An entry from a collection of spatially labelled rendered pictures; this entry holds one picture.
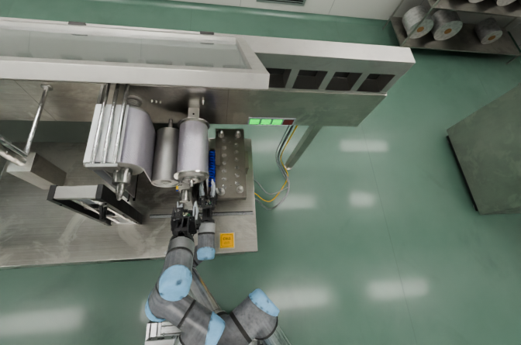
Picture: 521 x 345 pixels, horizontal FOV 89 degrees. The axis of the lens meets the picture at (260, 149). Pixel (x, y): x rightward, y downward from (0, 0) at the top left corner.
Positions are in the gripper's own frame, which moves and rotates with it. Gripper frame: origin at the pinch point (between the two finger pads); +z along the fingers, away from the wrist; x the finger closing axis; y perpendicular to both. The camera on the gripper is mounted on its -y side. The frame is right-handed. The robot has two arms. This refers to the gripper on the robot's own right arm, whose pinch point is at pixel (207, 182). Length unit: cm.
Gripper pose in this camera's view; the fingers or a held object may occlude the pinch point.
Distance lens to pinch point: 134.3
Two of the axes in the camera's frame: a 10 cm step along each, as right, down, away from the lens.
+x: -9.9, 0.0, -1.7
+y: 1.5, -4.1, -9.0
